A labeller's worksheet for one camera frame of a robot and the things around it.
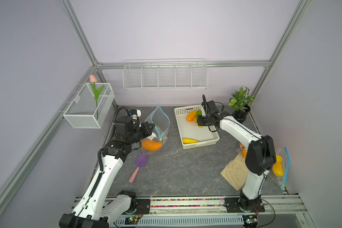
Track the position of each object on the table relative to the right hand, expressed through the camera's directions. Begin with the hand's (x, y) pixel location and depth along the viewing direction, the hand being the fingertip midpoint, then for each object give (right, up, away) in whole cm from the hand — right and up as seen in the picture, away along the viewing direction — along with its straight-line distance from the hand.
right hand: (199, 119), depth 92 cm
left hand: (-25, -3, -21) cm, 33 cm away
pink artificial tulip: (-61, +16, -12) cm, 64 cm away
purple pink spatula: (-38, -27, -2) cm, 46 cm away
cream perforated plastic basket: (-4, -12, +7) cm, 14 cm away
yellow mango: (+43, -28, -12) cm, 53 cm away
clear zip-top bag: (-25, +1, -8) cm, 27 cm away
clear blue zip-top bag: (+53, -20, -4) cm, 57 cm away
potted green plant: (+25, +10, -6) cm, 28 cm away
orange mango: (-31, -17, -3) cm, 36 cm away
